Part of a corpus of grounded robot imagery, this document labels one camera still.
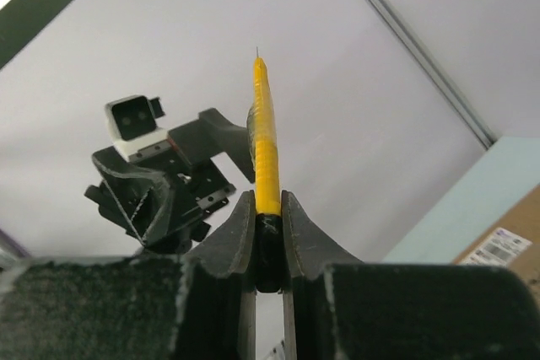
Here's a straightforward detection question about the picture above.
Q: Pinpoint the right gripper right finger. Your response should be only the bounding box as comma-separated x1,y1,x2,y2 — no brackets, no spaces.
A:
282,191,539,359

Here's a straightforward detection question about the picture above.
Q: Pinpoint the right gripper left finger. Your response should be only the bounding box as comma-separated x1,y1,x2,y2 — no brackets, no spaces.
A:
1,191,256,359

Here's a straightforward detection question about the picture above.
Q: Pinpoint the brown cardboard express box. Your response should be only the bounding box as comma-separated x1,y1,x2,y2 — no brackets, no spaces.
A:
453,187,539,297

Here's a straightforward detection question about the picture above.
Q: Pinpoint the left aluminium frame post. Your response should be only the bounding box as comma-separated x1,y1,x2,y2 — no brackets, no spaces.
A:
366,0,497,150

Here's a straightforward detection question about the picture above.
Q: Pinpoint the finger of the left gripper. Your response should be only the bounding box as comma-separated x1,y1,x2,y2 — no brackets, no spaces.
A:
91,148,177,249
169,108,255,183

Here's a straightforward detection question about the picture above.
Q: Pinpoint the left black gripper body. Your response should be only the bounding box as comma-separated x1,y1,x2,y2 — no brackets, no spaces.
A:
84,153,235,246

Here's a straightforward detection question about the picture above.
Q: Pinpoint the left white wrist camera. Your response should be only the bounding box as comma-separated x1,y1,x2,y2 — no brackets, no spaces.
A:
105,94,170,163

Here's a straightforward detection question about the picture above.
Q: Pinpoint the yellow utility knife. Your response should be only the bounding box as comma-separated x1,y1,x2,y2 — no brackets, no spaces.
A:
247,51,283,293

